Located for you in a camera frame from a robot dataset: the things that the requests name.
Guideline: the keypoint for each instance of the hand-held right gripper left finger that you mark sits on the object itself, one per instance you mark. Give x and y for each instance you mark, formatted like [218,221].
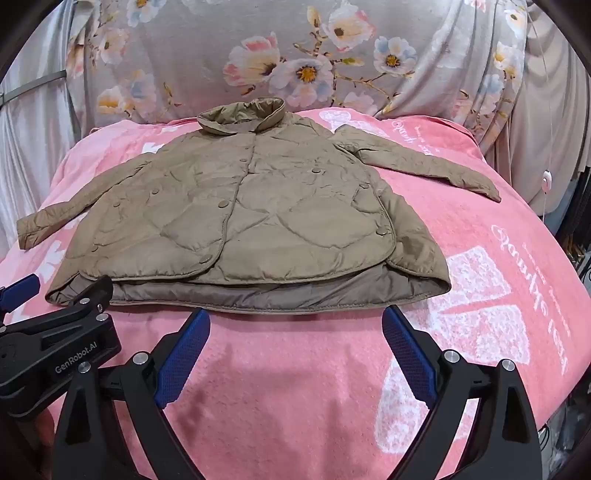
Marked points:
[184,355]

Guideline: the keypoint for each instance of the khaki quilted jacket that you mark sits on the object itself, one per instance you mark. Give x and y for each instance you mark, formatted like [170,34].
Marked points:
[244,207]

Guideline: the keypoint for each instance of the grey satin curtain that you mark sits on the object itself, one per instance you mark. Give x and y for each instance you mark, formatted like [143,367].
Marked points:
[32,157]

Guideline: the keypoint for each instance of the beige cloth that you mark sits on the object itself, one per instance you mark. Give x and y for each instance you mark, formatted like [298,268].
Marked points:
[549,120]

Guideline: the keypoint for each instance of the pink printed blanket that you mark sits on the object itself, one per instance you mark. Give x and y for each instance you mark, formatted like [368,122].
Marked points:
[295,387]

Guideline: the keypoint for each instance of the grey floral blanket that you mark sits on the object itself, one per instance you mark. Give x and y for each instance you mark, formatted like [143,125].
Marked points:
[295,50]

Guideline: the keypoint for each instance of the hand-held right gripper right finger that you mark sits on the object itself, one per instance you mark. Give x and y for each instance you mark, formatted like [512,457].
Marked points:
[408,355]

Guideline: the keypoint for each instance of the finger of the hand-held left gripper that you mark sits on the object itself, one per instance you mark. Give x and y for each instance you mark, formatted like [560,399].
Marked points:
[94,290]
[21,290]

